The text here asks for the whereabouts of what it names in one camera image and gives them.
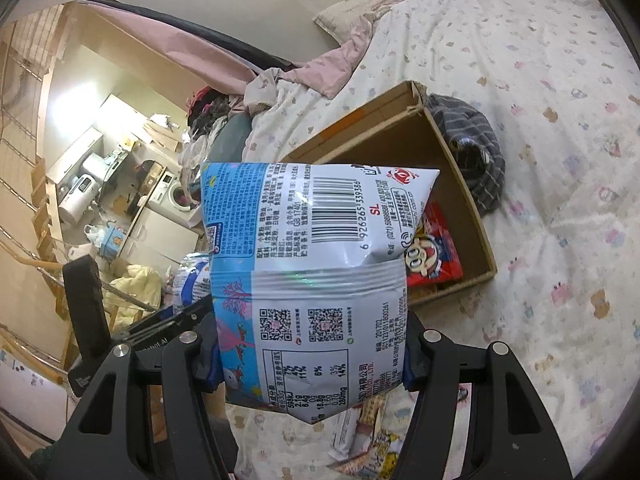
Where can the pale yellow cloth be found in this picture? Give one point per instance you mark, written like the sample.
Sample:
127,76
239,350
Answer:
135,287

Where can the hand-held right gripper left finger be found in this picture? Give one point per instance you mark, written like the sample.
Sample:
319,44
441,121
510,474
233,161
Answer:
210,375

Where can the white kitchen cabinet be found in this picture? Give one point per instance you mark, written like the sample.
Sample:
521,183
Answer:
150,237

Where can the heap of clothes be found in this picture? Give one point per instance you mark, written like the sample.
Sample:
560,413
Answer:
215,130

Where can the pink blanket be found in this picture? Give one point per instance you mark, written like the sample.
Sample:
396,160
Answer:
345,60

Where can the dark plaid cloth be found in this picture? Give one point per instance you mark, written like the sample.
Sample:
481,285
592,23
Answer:
475,150

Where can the pile of snack packets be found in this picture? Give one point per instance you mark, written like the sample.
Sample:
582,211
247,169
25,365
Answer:
370,430

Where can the light blue snack bag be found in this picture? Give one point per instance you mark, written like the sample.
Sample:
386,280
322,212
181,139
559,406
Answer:
325,240

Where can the red cartoon snack bag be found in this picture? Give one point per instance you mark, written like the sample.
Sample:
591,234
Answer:
437,255

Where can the wooden stair railing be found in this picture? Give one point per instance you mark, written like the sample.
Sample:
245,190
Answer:
35,200

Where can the pink curtain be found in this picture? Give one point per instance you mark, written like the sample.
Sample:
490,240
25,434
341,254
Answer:
165,45

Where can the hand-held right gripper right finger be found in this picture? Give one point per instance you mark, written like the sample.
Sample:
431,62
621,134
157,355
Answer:
425,360

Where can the cardboard box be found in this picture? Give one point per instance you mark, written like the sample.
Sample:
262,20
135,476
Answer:
455,195

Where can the black curtain pole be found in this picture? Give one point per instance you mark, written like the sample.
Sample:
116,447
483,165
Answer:
210,32

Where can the beige pillow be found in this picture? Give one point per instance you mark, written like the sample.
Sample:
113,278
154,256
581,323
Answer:
360,5

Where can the white washing machine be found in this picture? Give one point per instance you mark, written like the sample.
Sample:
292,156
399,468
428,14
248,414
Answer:
172,195

